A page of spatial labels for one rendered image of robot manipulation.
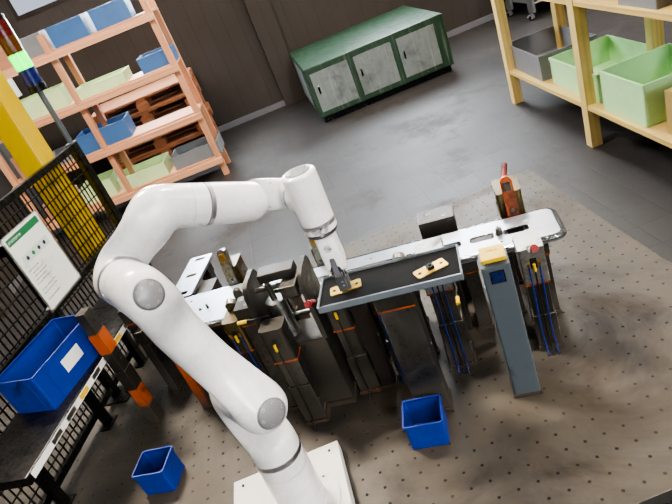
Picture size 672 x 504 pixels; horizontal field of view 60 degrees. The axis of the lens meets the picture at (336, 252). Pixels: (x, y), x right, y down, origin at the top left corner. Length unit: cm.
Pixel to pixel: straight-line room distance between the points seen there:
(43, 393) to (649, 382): 168
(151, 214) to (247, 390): 42
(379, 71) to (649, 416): 580
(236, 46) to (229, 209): 723
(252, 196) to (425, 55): 597
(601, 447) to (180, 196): 113
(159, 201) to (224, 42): 728
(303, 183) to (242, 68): 716
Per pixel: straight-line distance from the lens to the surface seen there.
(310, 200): 132
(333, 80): 688
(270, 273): 165
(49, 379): 196
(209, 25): 836
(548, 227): 180
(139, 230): 116
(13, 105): 254
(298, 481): 148
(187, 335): 121
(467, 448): 163
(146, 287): 110
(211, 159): 664
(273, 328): 162
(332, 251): 138
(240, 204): 122
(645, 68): 437
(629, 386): 171
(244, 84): 847
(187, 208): 117
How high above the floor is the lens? 195
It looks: 28 degrees down
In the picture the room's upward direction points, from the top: 23 degrees counter-clockwise
